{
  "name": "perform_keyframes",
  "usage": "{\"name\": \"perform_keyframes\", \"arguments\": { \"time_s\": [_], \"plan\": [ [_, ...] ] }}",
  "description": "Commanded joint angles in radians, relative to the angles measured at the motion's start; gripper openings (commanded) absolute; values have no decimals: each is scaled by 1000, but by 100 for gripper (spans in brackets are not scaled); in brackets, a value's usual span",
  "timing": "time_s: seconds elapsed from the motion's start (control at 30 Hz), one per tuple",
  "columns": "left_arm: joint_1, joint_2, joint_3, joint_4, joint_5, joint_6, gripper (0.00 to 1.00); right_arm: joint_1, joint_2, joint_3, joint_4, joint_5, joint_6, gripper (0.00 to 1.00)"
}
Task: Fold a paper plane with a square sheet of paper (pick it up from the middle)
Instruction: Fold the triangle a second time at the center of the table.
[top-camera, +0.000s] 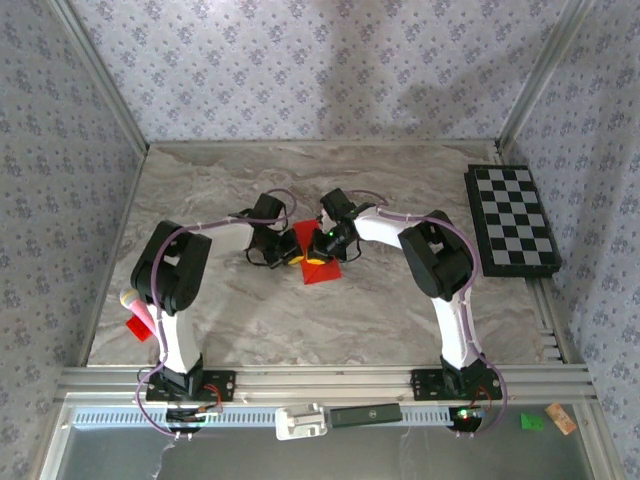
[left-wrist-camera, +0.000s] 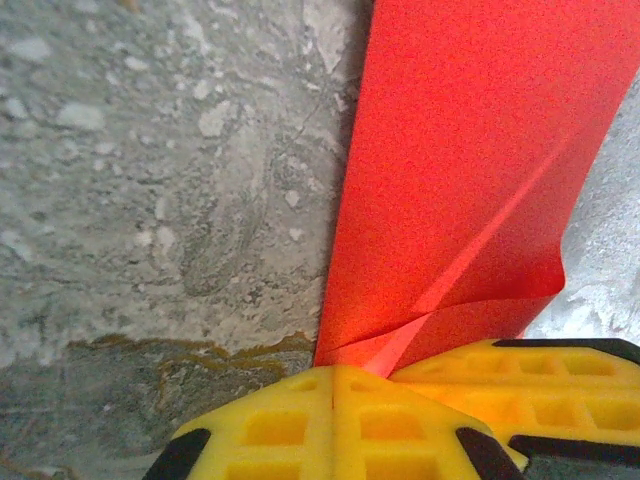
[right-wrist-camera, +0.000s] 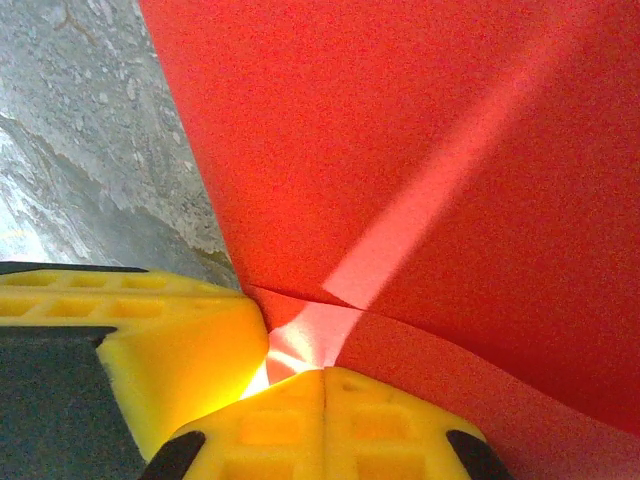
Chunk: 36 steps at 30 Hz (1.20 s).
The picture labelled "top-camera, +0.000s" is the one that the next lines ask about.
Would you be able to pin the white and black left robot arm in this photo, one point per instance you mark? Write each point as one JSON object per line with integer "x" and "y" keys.
{"x": 177, "y": 335}

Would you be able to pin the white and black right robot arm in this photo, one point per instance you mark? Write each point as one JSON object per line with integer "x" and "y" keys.
{"x": 457, "y": 335}

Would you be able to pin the pink toy microphone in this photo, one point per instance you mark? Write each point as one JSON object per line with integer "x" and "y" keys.
{"x": 142, "y": 312}

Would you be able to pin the small red block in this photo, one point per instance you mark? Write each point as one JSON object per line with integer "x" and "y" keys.
{"x": 136, "y": 327}

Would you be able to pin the white plastic holder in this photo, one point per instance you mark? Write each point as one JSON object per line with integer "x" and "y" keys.
{"x": 300, "y": 422}

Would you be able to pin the black rectangular device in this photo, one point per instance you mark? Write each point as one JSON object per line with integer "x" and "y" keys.
{"x": 365, "y": 415}

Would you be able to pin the black and grey checkerboard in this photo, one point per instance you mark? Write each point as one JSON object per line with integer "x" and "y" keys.
{"x": 510, "y": 215}

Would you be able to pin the green paper note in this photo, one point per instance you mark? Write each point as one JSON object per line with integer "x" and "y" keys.
{"x": 531, "y": 422}

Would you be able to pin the brown cardboard tag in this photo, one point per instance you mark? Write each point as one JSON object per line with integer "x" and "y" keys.
{"x": 560, "y": 419}

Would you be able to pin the aluminium mounting rail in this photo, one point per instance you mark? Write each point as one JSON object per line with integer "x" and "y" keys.
{"x": 325, "y": 382}

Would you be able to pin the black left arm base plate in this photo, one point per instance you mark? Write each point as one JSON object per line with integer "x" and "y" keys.
{"x": 225, "y": 387}

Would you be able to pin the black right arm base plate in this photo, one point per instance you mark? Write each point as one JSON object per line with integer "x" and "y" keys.
{"x": 425, "y": 385}

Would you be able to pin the aluminium side rail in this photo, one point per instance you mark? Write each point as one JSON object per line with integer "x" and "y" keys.
{"x": 547, "y": 330}

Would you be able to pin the aluminium frame post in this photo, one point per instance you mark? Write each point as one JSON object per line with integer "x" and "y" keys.
{"x": 102, "y": 75}
{"x": 537, "y": 75}

